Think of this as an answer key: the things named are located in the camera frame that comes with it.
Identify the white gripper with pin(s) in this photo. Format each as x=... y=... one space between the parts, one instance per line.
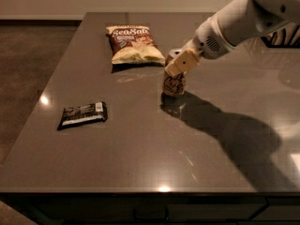
x=208 y=40

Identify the orange LaCroix soda can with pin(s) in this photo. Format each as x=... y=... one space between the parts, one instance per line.
x=173 y=86

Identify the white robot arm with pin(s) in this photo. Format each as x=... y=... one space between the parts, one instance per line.
x=235 y=23

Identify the black RXBAR chocolate bar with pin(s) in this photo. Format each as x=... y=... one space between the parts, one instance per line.
x=81 y=115

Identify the sea salt chips bag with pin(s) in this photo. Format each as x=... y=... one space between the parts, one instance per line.
x=133 y=44

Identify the black wire basket with snacks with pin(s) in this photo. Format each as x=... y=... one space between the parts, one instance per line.
x=286 y=37

